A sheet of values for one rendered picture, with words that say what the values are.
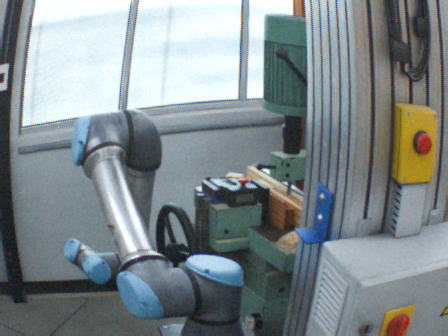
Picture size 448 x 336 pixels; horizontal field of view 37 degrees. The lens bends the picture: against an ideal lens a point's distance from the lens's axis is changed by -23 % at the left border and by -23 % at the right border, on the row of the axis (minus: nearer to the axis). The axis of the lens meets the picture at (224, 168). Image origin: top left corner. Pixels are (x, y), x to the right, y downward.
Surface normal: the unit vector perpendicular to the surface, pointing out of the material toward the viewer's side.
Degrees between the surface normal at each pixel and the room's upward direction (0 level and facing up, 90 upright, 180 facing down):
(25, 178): 90
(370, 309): 90
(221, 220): 90
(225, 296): 90
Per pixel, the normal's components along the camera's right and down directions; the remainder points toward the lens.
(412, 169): 0.24, 0.28
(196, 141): 0.48, 0.27
